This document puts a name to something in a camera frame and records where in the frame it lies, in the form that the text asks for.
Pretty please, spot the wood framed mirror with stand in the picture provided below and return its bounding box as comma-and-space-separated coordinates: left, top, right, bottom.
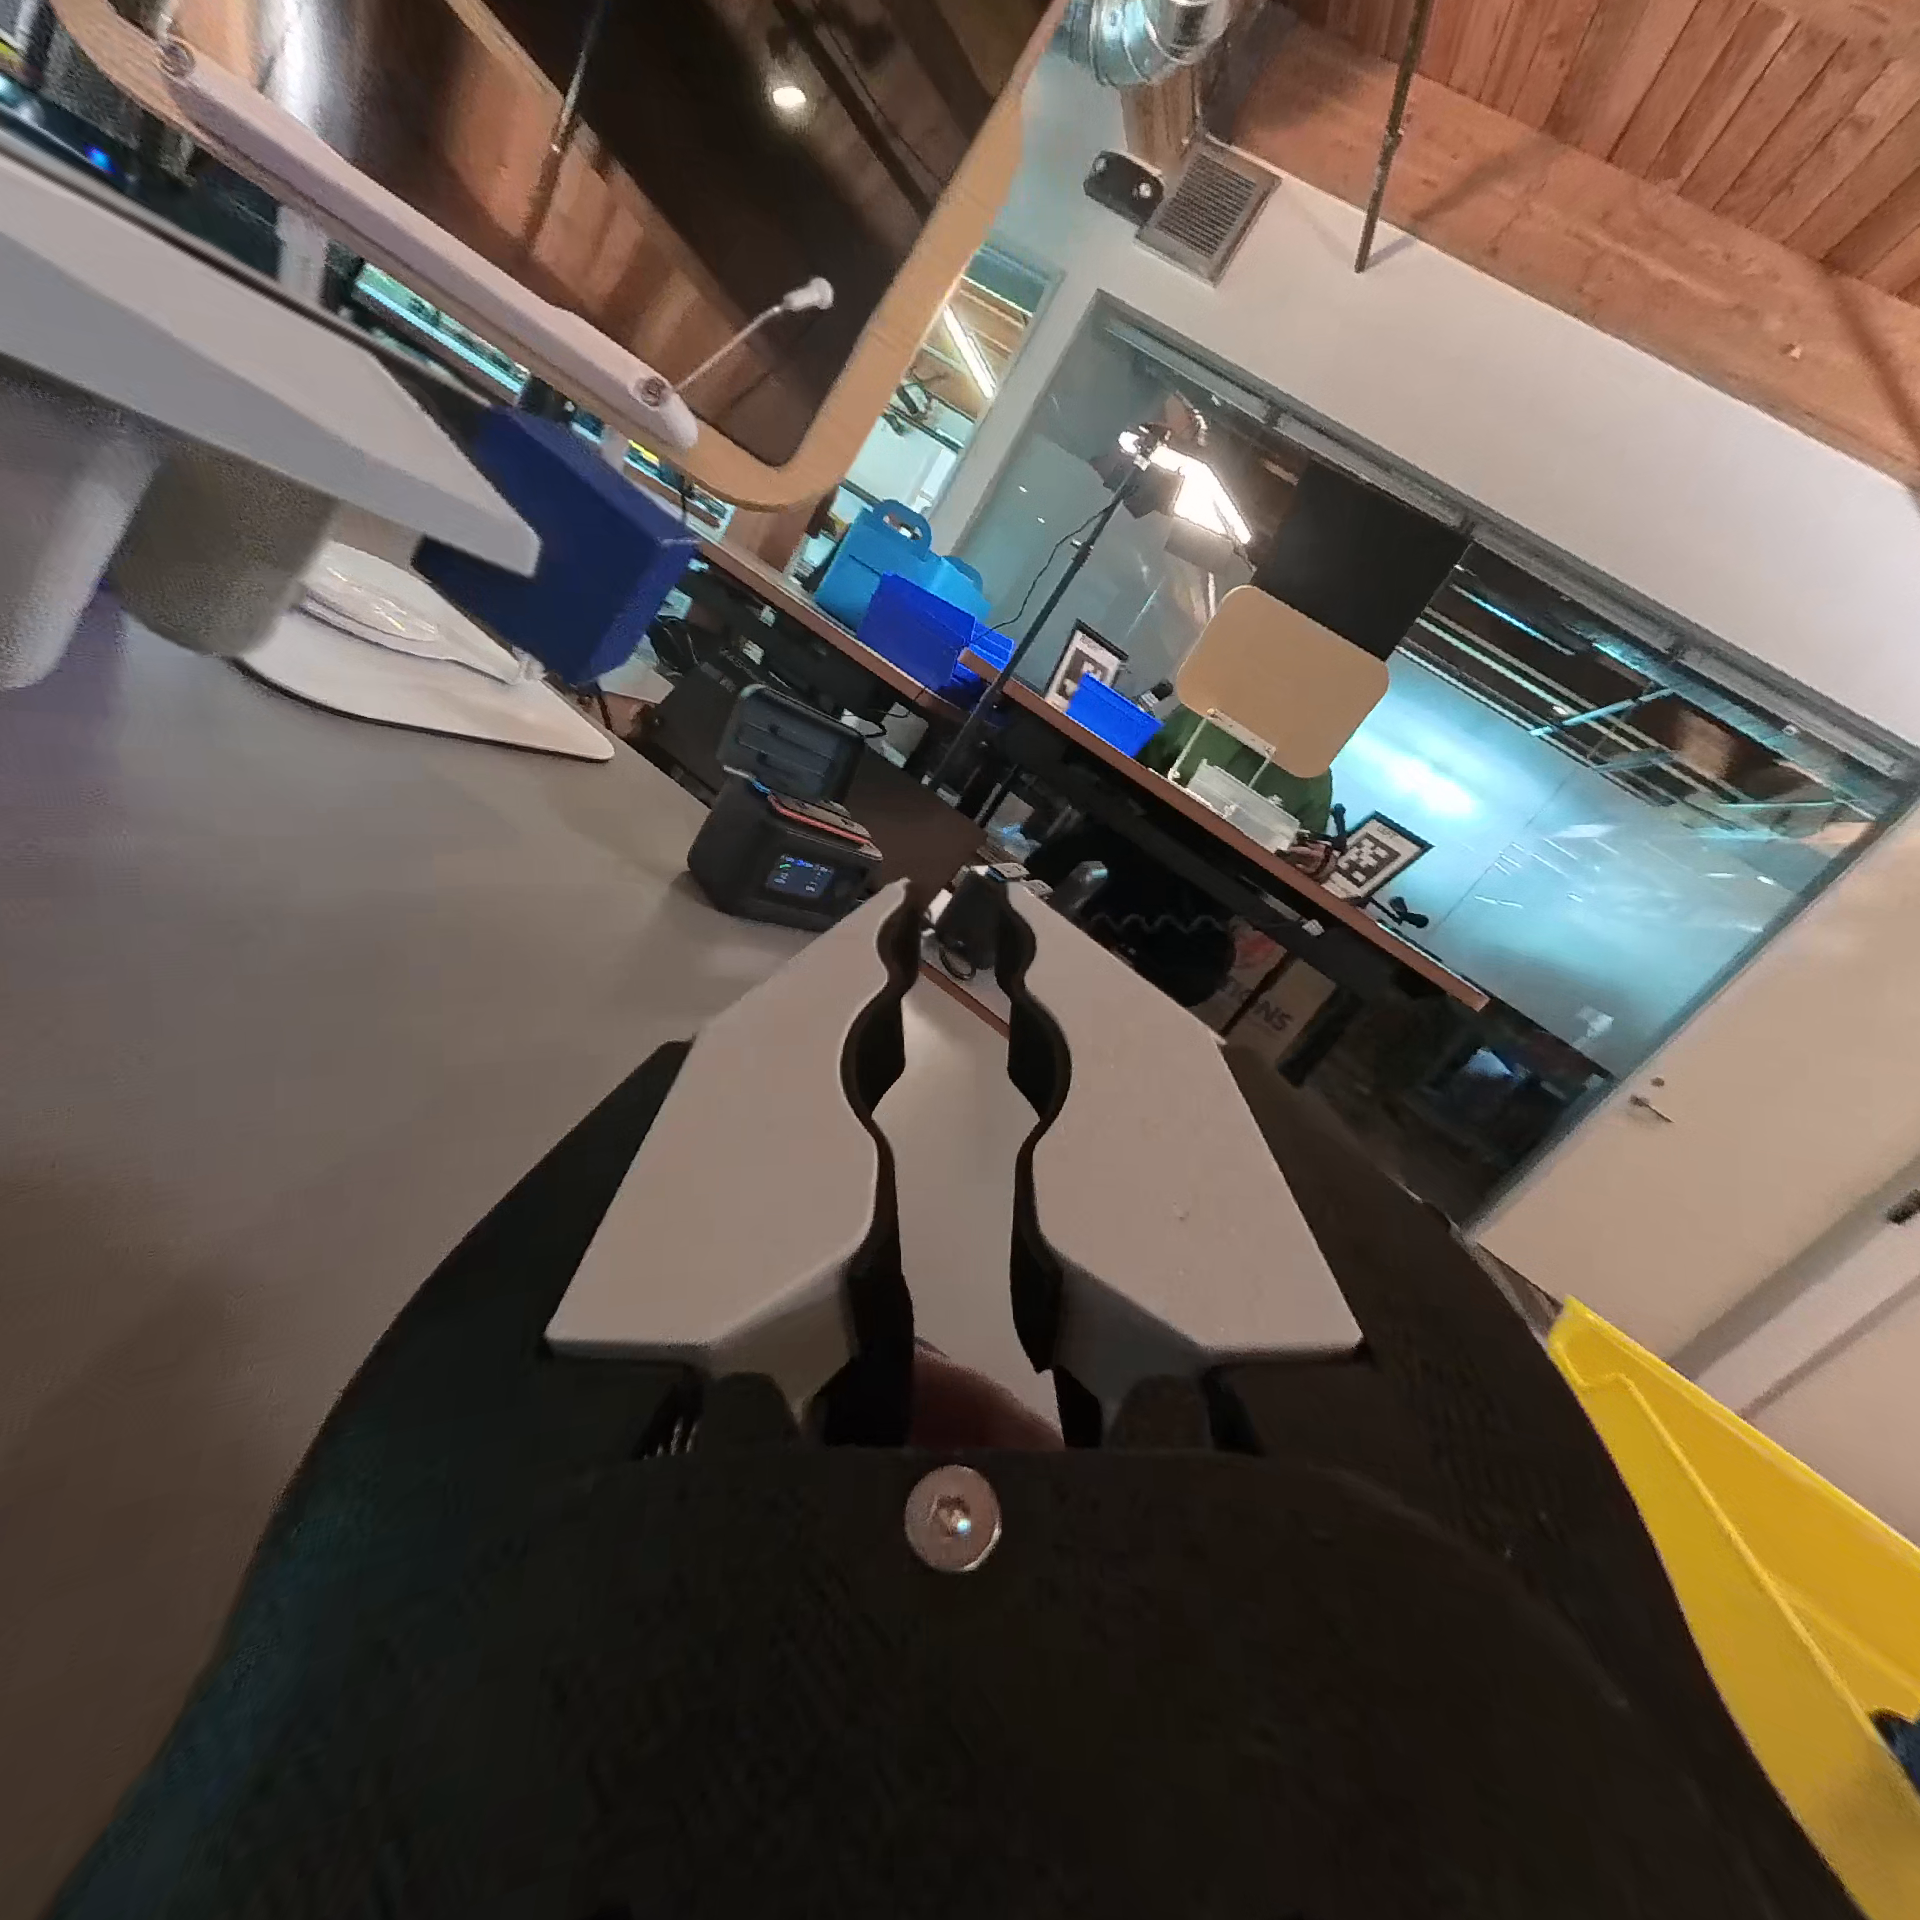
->
46, 0, 1072, 763

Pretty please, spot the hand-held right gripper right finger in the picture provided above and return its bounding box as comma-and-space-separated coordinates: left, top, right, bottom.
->
998, 882, 1373, 1409

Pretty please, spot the wood edged desk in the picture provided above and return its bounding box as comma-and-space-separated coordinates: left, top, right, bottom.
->
694, 531, 1489, 1008

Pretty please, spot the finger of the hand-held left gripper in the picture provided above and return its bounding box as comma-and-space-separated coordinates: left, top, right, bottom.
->
0, 434, 350, 695
0, 149, 547, 582

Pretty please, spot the studio light on stand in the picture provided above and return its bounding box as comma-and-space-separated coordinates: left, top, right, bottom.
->
926, 420, 1254, 820

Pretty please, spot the black charger case with display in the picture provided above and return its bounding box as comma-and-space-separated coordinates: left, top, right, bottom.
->
682, 679, 891, 926

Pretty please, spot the cardboard box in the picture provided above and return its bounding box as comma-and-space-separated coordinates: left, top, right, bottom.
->
1223, 959, 1360, 1075

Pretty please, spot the dark blue block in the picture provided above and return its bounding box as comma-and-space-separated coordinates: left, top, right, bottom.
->
407, 404, 702, 689

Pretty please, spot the blue plastic bin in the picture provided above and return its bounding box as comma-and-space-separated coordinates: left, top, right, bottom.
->
862, 571, 995, 695
1067, 671, 1167, 758

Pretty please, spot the white door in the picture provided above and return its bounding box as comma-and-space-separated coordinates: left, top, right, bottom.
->
1475, 840, 1920, 1350

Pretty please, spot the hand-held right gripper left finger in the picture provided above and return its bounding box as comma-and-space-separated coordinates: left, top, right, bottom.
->
540, 877, 924, 1423

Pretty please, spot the black wall panel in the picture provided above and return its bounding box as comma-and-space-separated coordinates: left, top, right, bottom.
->
1256, 458, 1475, 663

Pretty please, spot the light blue carry case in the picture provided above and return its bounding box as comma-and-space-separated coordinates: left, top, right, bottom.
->
812, 499, 934, 620

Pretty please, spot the small black device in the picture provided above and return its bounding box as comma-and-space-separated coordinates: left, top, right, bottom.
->
934, 863, 1029, 978

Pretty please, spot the wall vent grille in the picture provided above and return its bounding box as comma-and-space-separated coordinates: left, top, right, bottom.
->
1137, 140, 1279, 286

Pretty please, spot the yellow plastic bin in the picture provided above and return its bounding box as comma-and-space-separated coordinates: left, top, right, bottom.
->
1545, 1293, 1920, 1920

